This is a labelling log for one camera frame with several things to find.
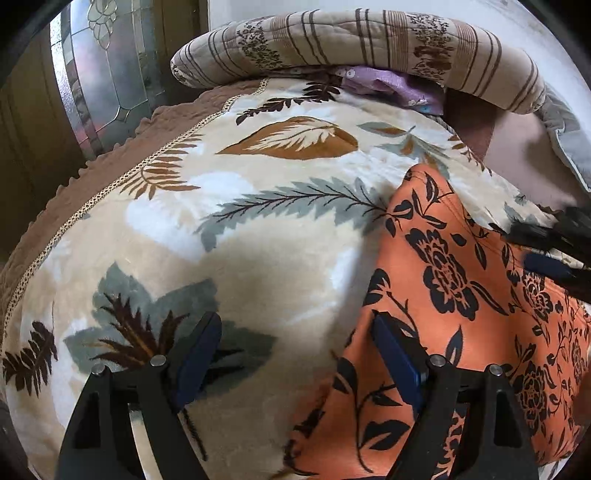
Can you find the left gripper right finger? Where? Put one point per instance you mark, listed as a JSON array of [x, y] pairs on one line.
[[495, 441]]

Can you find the grey ruffled pillow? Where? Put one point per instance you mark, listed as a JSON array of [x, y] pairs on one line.
[[569, 141]]

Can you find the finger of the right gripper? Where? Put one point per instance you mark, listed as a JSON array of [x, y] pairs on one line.
[[546, 238], [575, 281]]

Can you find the pink padded headboard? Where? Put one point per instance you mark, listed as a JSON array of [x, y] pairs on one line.
[[516, 147]]

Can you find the purple cloth under bolster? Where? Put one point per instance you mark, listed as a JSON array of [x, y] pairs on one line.
[[404, 90]]

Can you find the orange black floral garment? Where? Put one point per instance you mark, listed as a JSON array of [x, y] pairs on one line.
[[461, 291]]

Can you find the leaf pattern plush blanket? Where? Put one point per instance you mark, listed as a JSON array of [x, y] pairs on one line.
[[261, 201]]

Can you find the striped floral bolster pillow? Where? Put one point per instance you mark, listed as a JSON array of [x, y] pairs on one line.
[[450, 52]]

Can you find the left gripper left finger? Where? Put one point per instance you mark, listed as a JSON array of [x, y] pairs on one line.
[[99, 442]]

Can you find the brown door with stained glass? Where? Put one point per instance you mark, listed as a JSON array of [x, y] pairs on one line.
[[77, 78]]

